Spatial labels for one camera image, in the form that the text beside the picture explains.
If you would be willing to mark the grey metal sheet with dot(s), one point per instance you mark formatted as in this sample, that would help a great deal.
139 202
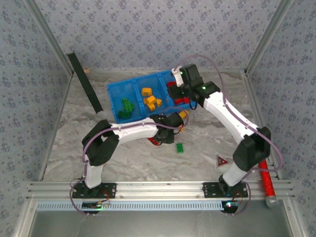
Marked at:
158 224

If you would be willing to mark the small green lego brick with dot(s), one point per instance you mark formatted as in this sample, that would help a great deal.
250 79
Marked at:
125 100

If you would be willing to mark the red triangular sign tile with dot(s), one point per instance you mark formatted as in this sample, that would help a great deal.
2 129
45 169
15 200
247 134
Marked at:
221 162

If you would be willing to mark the red lego brick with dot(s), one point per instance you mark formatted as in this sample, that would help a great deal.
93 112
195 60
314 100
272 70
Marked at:
178 101
151 141
170 84
186 100

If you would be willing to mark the small yellow lego brick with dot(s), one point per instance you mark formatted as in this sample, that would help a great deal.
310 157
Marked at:
151 106
182 128

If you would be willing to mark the red glitter tube silver cap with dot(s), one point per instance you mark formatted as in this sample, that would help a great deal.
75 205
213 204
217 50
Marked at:
267 185

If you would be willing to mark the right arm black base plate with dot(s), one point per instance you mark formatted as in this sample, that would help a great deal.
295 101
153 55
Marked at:
209 188

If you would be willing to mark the blue three-compartment plastic bin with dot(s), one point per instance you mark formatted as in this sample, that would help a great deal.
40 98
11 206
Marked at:
118 91

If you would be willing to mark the aluminium side rail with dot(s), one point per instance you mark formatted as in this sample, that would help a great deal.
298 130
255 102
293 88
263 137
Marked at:
68 86
251 86

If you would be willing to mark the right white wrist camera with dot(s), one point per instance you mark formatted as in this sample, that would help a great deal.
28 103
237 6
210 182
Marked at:
177 75

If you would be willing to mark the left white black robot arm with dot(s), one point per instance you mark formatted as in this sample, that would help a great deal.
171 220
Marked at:
133 129

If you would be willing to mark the long black bar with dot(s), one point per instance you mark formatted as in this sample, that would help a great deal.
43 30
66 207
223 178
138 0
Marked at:
84 79

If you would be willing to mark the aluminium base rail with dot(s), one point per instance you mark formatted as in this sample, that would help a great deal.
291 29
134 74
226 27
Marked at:
158 188

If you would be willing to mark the small wooden piece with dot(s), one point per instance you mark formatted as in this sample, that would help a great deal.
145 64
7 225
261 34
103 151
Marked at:
86 70

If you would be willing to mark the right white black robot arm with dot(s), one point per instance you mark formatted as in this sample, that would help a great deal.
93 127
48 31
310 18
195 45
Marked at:
229 116

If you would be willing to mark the orange lego brick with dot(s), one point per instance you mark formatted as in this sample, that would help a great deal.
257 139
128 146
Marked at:
146 91

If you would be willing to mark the aluminium corner post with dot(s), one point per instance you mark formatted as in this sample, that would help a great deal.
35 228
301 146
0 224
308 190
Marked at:
267 37
51 37

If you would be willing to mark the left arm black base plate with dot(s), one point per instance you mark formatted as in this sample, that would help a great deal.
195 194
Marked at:
111 190

